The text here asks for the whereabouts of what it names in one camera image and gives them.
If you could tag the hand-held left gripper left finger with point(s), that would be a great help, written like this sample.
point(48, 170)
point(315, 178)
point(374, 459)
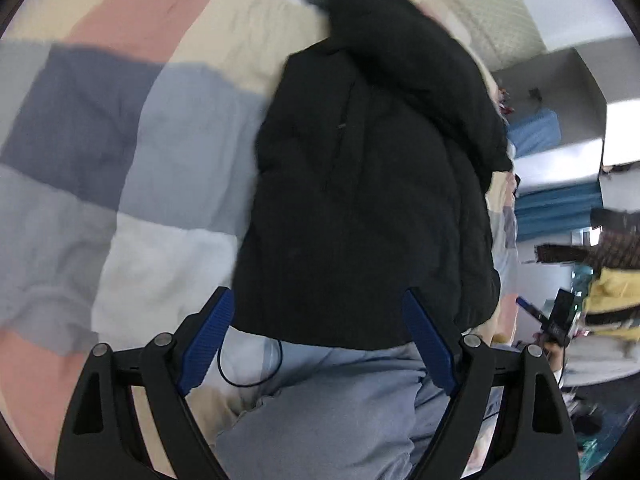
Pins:
point(207, 340)

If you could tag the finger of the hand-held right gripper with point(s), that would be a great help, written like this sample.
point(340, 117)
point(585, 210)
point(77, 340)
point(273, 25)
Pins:
point(531, 310)

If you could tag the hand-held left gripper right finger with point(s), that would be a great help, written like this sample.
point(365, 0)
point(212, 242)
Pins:
point(430, 345)

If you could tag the black puffer jacket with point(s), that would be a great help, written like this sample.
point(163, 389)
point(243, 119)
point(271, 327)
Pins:
point(370, 185)

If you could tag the yellow hanging garment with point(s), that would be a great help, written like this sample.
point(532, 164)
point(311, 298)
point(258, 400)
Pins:
point(615, 295)

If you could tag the blue curtain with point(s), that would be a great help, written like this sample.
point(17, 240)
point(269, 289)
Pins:
point(555, 210)

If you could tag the person's grey pants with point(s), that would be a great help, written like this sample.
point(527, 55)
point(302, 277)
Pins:
point(340, 420)

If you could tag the blue towel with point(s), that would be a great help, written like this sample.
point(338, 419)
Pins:
point(535, 132)

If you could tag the pastel checked blanket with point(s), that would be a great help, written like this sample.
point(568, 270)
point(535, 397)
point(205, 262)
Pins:
point(125, 160)

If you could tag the grey wardrobe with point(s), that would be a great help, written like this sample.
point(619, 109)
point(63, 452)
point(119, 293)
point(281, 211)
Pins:
point(565, 95)

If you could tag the cream quilted headboard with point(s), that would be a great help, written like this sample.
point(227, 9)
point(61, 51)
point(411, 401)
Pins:
point(480, 5)

